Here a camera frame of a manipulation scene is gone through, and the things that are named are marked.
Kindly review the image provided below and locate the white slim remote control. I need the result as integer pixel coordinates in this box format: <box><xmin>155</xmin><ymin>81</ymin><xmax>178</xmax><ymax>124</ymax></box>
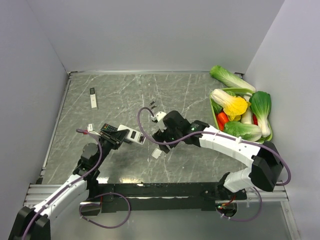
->
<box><xmin>89</xmin><ymin>87</ymin><xmax>98</xmax><ymax>109</ymax></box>

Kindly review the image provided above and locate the red pepper toy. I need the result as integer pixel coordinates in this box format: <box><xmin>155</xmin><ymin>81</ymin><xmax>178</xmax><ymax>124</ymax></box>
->
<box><xmin>252</xmin><ymin>114</ymin><xmax>258</xmax><ymax>125</ymax></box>

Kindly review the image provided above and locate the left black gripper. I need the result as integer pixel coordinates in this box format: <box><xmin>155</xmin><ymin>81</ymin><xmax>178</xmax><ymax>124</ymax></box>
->
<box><xmin>94</xmin><ymin>129</ymin><xmax>129</xmax><ymax>168</ymax></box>

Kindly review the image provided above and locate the yellow white cabbage toy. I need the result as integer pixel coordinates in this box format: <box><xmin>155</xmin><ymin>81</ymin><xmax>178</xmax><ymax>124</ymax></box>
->
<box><xmin>210</xmin><ymin>89</ymin><xmax>251</xmax><ymax>121</ymax></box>

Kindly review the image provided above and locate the red white AC remote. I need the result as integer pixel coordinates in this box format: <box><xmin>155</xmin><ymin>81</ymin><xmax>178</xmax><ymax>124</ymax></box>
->
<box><xmin>117</xmin><ymin>124</ymin><xmax>146</xmax><ymax>145</ymax></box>

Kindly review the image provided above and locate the napa cabbage on table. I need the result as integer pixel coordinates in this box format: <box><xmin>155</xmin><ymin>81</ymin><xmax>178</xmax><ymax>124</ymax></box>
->
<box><xmin>209</xmin><ymin>65</ymin><xmax>256</xmax><ymax>93</ymax></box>

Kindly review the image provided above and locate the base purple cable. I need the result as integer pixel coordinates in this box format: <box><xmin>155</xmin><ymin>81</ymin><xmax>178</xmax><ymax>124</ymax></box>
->
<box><xmin>78</xmin><ymin>192</ymin><xmax>131</xmax><ymax>229</ymax></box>
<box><xmin>216</xmin><ymin>186</ymin><xmax>263</xmax><ymax>223</ymax></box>

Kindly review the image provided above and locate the dark green bok choy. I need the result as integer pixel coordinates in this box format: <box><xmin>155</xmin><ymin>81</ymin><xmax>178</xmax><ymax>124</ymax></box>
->
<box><xmin>249</xmin><ymin>91</ymin><xmax>272</xmax><ymax>137</ymax></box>

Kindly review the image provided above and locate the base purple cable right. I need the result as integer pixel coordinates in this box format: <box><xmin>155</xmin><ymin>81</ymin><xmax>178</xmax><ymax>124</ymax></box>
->
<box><xmin>216</xmin><ymin>186</ymin><xmax>263</xmax><ymax>223</ymax></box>

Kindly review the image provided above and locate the light green cabbage front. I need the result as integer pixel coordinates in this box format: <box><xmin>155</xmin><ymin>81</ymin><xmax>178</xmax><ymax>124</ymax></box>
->
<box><xmin>223</xmin><ymin>121</ymin><xmax>262</xmax><ymax>142</ymax></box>

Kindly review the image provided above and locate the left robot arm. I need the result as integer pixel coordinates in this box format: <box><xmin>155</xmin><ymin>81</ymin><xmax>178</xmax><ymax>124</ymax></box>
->
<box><xmin>9</xmin><ymin>128</ymin><xmax>130</xmax><ymax>240</ymax></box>

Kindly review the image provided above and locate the green plastic basket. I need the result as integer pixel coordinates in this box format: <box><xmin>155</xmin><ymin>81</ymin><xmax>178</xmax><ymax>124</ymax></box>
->
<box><xmin>209</xmin><ymin>88</ymin><xmax>273</xmax><ymax>144</ymax></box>

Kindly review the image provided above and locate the black TV remote control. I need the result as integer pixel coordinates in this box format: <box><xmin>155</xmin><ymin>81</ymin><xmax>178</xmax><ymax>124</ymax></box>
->
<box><xmin>100</xmin><ymin>123</ymin><xmax>118</xmax><ymax>132</ymax></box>

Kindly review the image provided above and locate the orange carrot toy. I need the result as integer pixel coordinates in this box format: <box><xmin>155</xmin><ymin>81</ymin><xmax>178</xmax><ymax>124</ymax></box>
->
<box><xmin>215</xmin><ymin>111</ymin><xmax>229</xmax><ymax>131</ymax></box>

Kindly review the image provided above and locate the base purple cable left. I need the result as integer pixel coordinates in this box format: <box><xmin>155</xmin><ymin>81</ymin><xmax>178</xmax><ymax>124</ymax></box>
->
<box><xmin>78</xmin><ymin>192</ymin><xmax>131</xmax><ymax>229</ymax></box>

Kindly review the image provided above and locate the white radish toy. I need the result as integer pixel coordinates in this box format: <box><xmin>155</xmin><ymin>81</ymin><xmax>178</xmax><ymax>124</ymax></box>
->
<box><xmin>240</xmin><ymin>107</ymin><xmax>253</xmax><ymax>125</ymax></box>

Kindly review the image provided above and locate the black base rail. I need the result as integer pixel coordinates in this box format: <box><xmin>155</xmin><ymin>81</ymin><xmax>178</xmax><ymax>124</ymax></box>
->
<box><xmin>88</xmin><ymin>182</ymin><xmax>247</xmax><ymax>213</ymax></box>

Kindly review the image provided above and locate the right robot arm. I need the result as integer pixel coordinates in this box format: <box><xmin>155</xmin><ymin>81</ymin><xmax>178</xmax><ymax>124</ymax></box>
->
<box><xmin>151</xmin><ymin>110</ymin><xmax>284</xmax><ymax>199</ymax></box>

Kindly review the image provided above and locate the white AC remote cover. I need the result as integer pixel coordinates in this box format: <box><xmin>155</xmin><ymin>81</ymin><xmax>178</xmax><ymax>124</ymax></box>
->
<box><xmin>151</xmin><ymin>148</ymin><xmax>162</xmax><ymax>159</ymax></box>

